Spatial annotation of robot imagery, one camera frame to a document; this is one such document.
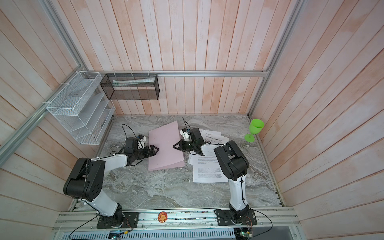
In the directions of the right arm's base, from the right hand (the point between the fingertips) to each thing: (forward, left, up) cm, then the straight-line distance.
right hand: (173, 146), depth 94 cm
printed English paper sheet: (-11, -22, -6) cm, 26 cm away
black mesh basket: (+38, +32, +19) cm, 53 cm away
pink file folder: (+8, +7, -2) cm, 11 cm away
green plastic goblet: (+11, -52, +8) cm, 54 cm away
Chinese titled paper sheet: (+14, -28, -8) cm, 32 cm away
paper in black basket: (+29, +18, +29) cm, 45 cm away
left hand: (-3, +12, -4) cm, 13 cm away
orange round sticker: (-38, +2, -6) cm, 39 cm away
